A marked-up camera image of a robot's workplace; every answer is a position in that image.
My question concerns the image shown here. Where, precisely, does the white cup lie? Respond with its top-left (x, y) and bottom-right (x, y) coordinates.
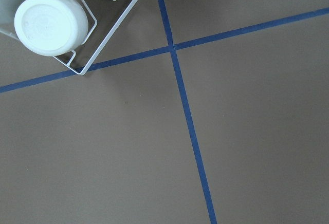
top-left (14, 0), bottom-right (88, 57)

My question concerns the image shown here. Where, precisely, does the white wire cup rack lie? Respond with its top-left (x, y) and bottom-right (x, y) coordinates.
top-left (0, 0), bottom-right (148, 76)

